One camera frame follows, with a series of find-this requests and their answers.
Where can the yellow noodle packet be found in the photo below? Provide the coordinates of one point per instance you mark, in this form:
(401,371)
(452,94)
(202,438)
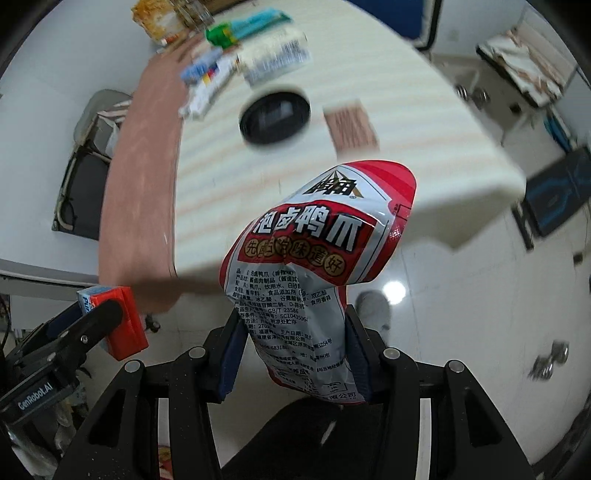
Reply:
(161,18)

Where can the metal dumbbell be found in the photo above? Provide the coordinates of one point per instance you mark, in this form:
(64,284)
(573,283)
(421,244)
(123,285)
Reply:
(475,94)
(549,360)

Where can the white packet with barcode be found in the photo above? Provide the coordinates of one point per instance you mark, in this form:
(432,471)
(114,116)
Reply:
(274,53)

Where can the black and blue floor mat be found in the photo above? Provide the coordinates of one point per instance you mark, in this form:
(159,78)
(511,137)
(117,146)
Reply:
(558,194)

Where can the red and white snack packet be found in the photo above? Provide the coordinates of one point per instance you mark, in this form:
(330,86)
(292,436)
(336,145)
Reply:
(318,240)

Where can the blue chair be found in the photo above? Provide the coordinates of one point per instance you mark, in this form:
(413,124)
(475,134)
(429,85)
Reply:
(401,18)

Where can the red and blue carton box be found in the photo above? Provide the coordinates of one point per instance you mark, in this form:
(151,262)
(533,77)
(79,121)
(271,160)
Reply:
(127,323)

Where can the blue white toothpaste box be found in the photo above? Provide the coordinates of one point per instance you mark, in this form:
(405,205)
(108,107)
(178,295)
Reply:
(207,94)

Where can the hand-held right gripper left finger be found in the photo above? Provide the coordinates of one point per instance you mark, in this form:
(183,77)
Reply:
(232,357)

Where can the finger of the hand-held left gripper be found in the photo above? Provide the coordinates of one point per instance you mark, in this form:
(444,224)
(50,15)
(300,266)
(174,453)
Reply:
(64,321)
(99,318)

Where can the grey folding chair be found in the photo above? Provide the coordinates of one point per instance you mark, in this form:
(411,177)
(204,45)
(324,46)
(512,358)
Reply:
(85,175)

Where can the black round bowl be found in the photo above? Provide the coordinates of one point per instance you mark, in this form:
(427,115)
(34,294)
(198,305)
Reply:
(274,117)

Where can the blue and white small packet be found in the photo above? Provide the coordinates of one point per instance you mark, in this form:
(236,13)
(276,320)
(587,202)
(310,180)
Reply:
(201,69)

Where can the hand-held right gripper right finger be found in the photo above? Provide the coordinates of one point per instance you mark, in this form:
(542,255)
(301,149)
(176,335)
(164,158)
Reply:
(356,357)

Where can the brown flat packet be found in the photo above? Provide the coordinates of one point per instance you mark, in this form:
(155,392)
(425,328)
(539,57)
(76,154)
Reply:
(351,129)

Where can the green and teal packet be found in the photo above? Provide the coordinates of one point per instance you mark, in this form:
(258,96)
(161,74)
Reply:
(240,27)

